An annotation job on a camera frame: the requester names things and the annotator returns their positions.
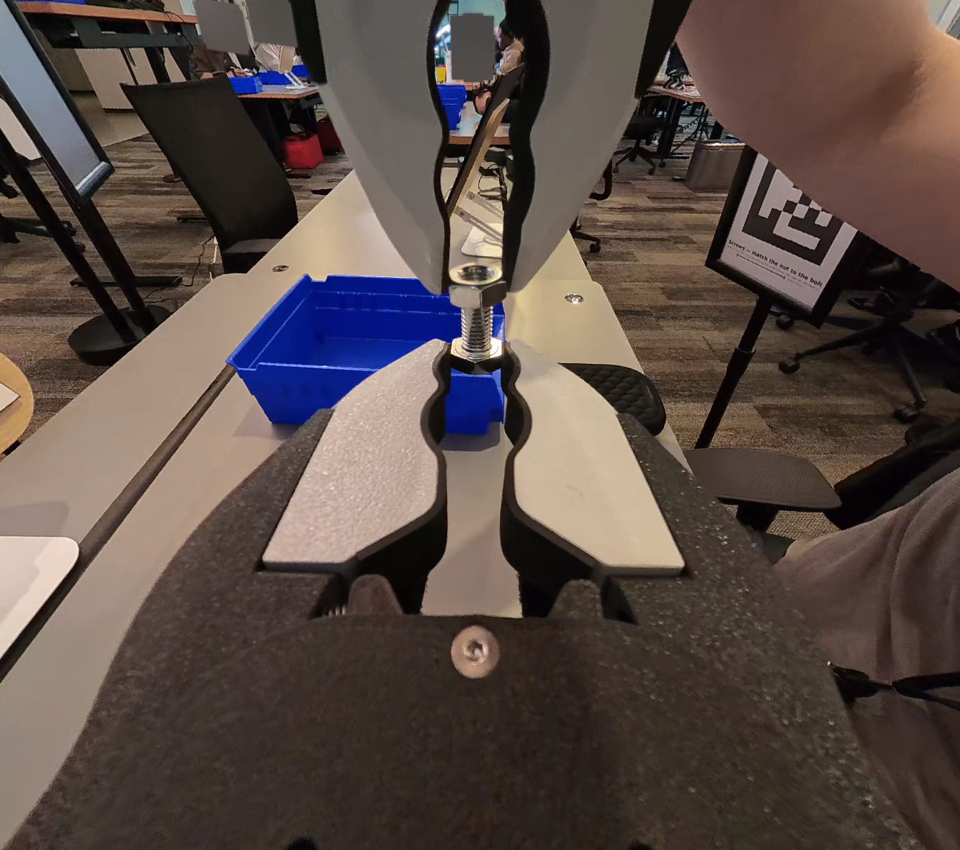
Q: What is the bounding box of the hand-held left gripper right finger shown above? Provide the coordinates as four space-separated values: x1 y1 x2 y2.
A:
501 338 687 579

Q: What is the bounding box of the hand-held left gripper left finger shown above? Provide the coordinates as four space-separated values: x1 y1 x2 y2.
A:
261 338 451 577

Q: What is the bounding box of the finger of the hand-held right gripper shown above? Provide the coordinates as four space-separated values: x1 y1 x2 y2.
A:
296 0 460 297
504 0 680 296

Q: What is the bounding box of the thick silver hex bolt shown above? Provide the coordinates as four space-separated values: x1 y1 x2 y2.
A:
447 262 507 350

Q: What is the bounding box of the person's right forearm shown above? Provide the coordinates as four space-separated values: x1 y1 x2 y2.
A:
675 0 960 292

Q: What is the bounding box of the black foam wrist pad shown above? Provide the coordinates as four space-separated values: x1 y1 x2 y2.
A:
562 362 669 436

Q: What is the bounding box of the red bag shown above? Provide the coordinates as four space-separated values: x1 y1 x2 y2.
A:
282 130 325 170

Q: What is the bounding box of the grey waste bin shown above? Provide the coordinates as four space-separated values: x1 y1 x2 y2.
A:
686 141 744 192

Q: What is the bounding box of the wooden top desk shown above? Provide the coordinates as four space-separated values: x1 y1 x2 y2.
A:
15 2 200 52

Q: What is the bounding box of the black framed panel stand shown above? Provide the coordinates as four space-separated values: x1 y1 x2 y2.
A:
0 0 175 368

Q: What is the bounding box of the black framed tag sign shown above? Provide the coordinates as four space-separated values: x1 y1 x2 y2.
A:
693 145 880 452

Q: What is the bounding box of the white board stand base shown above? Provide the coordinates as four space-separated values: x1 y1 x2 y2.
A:
0 535 81 659

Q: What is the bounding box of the black lanyard cord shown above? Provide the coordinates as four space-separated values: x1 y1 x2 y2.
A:
831 664 960 710

